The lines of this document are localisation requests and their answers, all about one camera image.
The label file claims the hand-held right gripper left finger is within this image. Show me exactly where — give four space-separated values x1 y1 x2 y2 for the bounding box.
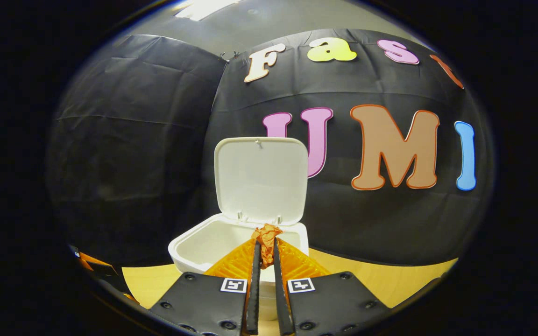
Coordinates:
149 238 262 336

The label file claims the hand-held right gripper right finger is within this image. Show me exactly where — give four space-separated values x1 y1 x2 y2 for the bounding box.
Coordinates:
273 237 391 336

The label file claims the orange paper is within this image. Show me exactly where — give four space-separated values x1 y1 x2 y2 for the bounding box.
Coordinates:
250 223 284 270

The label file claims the white desktop garbage bin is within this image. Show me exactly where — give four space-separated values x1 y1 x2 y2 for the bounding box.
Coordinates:
168 136 309 322

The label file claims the wooden desktop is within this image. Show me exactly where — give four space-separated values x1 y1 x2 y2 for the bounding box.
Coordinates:
122 247 459 336

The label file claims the black backdrop cloth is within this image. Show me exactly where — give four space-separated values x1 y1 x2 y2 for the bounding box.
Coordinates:
47 28 496 269

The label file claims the ceiling light panel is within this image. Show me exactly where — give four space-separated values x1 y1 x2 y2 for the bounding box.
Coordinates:
175 0 241 21

